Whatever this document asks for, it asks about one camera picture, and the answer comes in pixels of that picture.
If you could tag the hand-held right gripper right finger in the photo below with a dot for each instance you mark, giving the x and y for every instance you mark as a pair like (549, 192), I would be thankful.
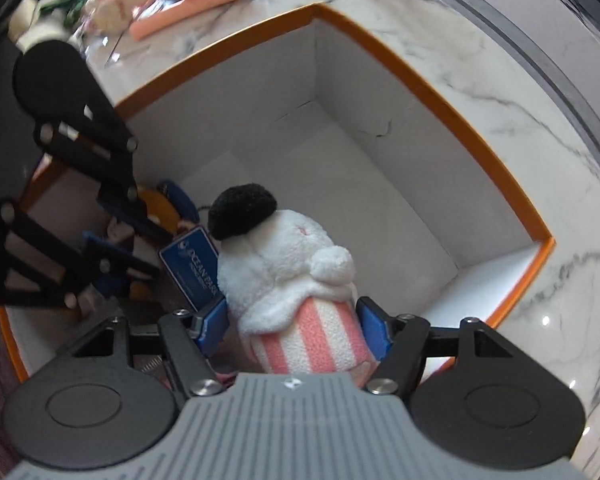
(372, 327)

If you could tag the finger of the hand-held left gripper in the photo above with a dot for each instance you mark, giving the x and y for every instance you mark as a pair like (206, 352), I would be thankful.
(125, 180)
(55, 260)

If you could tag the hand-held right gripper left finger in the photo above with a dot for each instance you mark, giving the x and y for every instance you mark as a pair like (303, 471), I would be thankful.
(214, 322)

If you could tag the yellow orange plush toy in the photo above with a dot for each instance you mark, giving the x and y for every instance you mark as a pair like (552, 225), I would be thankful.
(156, 204)

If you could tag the white plush with black hat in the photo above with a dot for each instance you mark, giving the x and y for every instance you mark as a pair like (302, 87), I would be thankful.
(280, 260)

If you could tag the orange cardboard box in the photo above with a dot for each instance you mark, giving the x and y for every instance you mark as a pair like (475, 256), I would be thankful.
(380, 185)

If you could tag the blue paper hang tag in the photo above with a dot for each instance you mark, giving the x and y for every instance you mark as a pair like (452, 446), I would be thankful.
(190, 265)

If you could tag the colourful feather toy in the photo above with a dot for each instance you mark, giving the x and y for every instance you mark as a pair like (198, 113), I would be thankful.
(72, 2)

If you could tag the cream bunny plush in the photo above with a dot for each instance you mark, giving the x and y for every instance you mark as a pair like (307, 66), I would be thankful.
(115, 5)

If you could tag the pink selfie stick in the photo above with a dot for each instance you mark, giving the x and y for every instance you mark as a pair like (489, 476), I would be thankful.
(170, 19)

